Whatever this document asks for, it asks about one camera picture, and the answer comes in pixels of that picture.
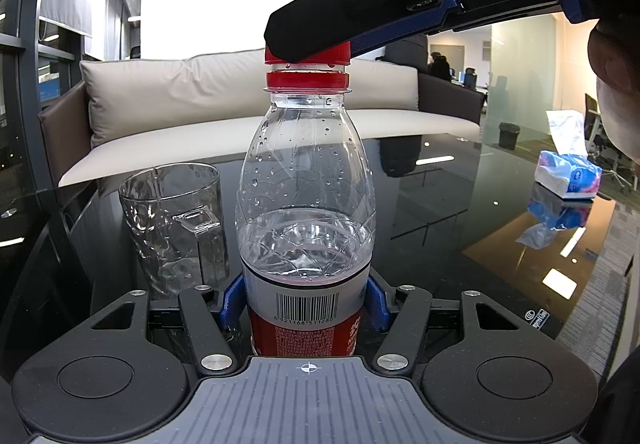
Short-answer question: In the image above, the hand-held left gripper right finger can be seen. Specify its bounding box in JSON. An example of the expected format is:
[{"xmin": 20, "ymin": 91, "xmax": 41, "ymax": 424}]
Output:
[{"xmin": 367, "ymin": 273, "xmax": 522, "ymax": 378}]

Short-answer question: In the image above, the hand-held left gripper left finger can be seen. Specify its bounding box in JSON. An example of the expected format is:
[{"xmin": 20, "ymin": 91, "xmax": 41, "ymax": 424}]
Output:
[{"xmin": 89, "ymin": 274, "xmax": 247, "ymax": 378}]

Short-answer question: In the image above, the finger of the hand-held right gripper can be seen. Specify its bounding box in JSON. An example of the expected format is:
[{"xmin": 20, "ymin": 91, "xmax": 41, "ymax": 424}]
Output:
[
  {"xmin": 349, "ymin": 0, "xmax": 602, "ymax": 60},
  {"xmin": 263, "ymin": 0, "xmax": 562, "ymax": 63}
]

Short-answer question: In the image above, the red bottle cap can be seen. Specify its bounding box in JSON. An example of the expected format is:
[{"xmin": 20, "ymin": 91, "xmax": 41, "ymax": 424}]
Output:
[{"xmin": 263, "ymin": 42, "xmax": 351, "ymax": 71}]

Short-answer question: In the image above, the clear glass mug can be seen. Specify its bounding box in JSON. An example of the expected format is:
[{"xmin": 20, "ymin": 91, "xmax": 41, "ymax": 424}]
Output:
[{"xmin": 118, "ymin": 162, "xmax": 231, "ymax": 301}]

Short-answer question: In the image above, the clear plastic water bottle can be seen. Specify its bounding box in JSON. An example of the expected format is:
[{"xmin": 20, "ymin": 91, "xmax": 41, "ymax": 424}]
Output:
[{"xmin": 235, "ymin": 65, "xmax": 377, "ymax": 359}]

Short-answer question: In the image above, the person's right hand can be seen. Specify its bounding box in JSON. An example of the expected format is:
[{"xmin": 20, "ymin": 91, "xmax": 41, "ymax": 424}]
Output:
[{"xmin": 587, "ymin": 15, "xmax": 640, "ymax": 166}]

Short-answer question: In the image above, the black backpack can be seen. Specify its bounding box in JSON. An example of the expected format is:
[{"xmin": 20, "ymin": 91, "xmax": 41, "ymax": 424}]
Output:
[{"xmin": 380, "ymin": 34, "xmax": 430, "ymax": 73}]

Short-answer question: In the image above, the narrow beige back cushion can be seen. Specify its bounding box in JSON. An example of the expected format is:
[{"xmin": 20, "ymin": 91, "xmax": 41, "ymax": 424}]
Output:
[{"xmin": 345, "ymin": 55, "xmax": 420, "ymax": 113}]

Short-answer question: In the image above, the black trash bin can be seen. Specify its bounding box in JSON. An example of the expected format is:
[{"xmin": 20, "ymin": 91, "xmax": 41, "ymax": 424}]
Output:
[{"xmin": 498, "ymin": 122, "xmax": 521, "ymax": 151}]

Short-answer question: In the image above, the beige sofa seat cushion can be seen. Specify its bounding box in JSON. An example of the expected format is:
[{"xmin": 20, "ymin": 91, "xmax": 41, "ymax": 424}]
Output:
[{"xmin": 57, "ymin": 106, "xmax": 481, "ymax": 188}]

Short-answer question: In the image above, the wide beige back cushion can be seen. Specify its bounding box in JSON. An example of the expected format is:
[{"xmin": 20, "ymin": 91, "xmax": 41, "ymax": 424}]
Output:
[{"xmin": 80, "ymin": 50, "xmax": 270, "ymax": 150}]

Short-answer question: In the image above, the mesh office chair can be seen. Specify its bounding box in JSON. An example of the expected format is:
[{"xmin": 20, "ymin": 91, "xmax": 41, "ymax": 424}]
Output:
[{"xmin": 583, "ymin": 93, "xmax": 633, "ymax": 193}]

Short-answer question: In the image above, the blue tissue pack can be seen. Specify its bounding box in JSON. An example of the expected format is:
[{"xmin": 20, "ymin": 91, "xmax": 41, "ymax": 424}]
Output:
[{"xmin": 534, "ymin": 109, "xmax": 602, "ymax": 200}]

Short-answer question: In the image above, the brown sofa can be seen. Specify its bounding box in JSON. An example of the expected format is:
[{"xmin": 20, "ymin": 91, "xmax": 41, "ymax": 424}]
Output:
[{"xmin": 38, "ymin": 49, "xmax": 489, "ymax": 191}]

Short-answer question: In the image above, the dark cloth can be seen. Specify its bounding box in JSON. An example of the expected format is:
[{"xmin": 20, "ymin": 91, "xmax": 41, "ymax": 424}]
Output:
[{"xmin": 592, "ymin": 349, "xmax": 640, "ymax": 444}]

